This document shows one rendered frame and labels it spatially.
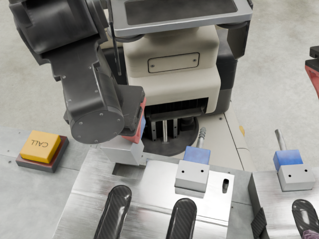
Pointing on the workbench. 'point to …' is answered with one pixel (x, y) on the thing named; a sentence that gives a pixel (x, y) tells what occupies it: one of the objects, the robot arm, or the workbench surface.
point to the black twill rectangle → (258, 223)
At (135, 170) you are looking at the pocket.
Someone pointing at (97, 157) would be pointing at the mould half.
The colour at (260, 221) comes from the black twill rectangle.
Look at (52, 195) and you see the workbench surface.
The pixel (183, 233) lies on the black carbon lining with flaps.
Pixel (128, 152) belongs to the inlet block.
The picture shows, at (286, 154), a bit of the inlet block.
